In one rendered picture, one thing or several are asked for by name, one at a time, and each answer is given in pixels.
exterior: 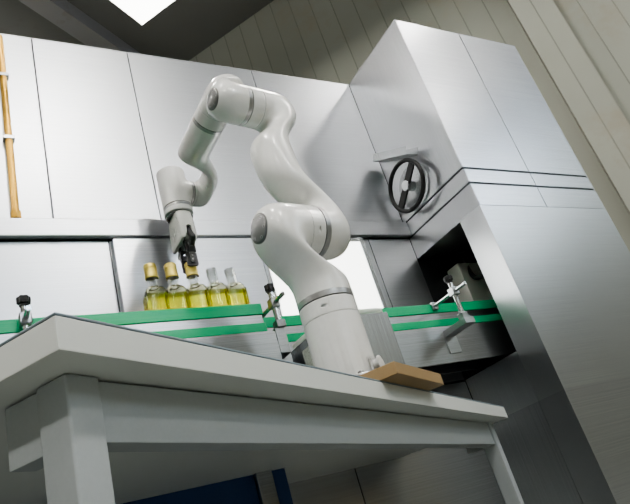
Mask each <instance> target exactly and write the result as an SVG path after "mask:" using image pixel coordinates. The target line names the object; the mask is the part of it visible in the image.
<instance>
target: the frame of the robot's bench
mask: <svg viewBox="0 0 630 504"><path fill-rule="evenodd" d="M5 416H6V429H7V443H8V457H9V471H10V472H32V471H38V470H40V469H42V468H44V474H45V485H46V495H47V504H115V498H114V490H113V483H112V476H111V469H110V462H109V454H108V452H178V451H257V450H336V449H415V448H466V449H467V452H468V454H472V453H475V452H478V451H481V450H483V449H485V452H486V455H487V457H488V460H489V462H490V465H491V467H492V470H493V473H494V475H495V478H496V480H497V483H498V485H499V488H500V491H501V493H502V496H503V498H504V501H505V503H506V504H524V501H523V499H522V496H521V494H520V491H519V489H518V486H517V484H516V481H515V479H514V476H513V474H512V471H511V469H510V466H509V464H508V461H507V459H506V456H505V454H504V451H503V449H502V446H501V444H500V441H499V439H498V436H497V434H496V432H495V429H494V427H493V424H492V423H491V422H487V423H478V422H469V421H460V420H450V419H441V418H432V417H423V416H414V415H404V414H395V413H386V412H377V411H367V410H358V409H349V408H340V407H330V406H321V405H312V404H303V403H293V402H284V401H275V400H266V399H256V398H247V397H238V396H229V395H219V394H210V393H201V392H192V391H183V390H173V389H164V388H155V387H146V386H136V385H127V384H118V383H109V382H99V381H98V378H97V377H91V376H82V375H74V374H63V375H61V376H60V377H58V378H56V379H54V380H52V381H50V382H48V383H46V384H44V385H43V386H41V387H39V388H38V389H37V393H36V394H34V395H32V396H30V397H28V398H26V399H25V400H23V401H21V402H19V403H17V404H15V405H13V406H11V407H9V408H8V409H6V410H5Z"/></svg>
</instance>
